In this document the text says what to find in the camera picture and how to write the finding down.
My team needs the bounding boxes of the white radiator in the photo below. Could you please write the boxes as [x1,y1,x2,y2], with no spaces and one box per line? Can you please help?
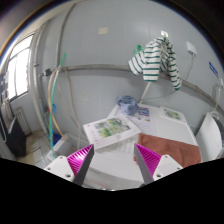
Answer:
[14,107,31,136]

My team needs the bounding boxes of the small printed paper sheet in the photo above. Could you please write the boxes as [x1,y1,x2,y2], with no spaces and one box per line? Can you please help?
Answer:
[161,107,186,123]

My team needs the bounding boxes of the brown towel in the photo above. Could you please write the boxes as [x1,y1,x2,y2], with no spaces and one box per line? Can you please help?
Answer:
[137,133,202,168]

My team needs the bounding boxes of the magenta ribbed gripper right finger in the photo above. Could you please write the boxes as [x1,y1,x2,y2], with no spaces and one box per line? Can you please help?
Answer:
[134,144,182,185]

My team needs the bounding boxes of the horizontal grey wall pipe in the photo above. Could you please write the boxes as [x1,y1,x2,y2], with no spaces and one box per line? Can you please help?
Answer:
[57,64,224,109]

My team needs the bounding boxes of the green white striped shirt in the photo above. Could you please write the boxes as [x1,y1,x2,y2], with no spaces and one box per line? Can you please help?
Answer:
[128,36,182,90]

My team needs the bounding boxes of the white washing machine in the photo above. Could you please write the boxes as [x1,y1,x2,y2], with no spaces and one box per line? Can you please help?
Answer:
[83,105,201,190]

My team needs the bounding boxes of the window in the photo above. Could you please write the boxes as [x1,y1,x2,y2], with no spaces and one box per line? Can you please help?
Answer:
[7,35,33,100]

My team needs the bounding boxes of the vertical grey wall pipe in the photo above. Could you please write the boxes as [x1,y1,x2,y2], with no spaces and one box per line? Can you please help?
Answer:
[29,28,47,133]

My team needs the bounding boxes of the white box on floor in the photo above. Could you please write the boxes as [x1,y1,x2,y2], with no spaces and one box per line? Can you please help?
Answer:
[46,138,72,161]

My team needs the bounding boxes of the white wall socket box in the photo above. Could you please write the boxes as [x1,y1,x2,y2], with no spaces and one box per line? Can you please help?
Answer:
[186,42,197,56]

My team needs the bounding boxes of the blue wall sign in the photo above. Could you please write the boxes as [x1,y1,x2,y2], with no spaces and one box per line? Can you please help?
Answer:
[209,62,219,78]

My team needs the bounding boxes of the blue crumpled cloth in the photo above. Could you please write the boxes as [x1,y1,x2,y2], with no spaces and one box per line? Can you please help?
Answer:
[116,96,138,116]

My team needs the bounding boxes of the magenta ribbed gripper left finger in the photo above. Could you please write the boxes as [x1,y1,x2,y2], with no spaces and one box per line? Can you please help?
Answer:
[45,144,94,186]

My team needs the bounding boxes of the black object at left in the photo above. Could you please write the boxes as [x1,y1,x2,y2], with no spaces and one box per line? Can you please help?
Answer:
[6,119,26,157]

